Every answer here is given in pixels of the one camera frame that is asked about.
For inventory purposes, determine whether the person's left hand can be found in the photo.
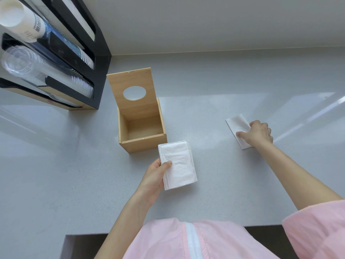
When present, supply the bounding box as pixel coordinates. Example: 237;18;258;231
134;160;173;206

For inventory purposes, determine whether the person's right hand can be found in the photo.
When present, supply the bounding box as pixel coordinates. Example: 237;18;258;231
236;120;274;148

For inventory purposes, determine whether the white tissue stack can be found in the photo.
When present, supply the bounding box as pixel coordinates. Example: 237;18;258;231
158;141;198;191

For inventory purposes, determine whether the person's right forearm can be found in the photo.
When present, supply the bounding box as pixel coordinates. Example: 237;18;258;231
253;140;343;211

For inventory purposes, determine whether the person's left forearm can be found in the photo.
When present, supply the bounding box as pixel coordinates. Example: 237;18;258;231
94;192;152;259

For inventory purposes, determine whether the wooden tissue box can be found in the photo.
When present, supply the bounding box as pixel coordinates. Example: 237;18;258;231
106;68;167;154

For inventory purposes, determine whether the pink jacket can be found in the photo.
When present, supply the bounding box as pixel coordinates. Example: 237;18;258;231
122;199;345;259

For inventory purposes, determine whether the stack of patterned paper cups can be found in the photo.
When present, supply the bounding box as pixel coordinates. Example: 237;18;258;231
43;20;95;70

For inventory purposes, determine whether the black wooden cup dispenser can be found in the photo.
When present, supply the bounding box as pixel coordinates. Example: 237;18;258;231
0;0;112;111

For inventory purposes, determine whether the stack of clear plastic cups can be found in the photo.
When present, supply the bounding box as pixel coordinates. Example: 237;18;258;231
1;45;94;99

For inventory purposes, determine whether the stack of white paper cups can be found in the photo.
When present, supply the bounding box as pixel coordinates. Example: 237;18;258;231
0;0;46;43

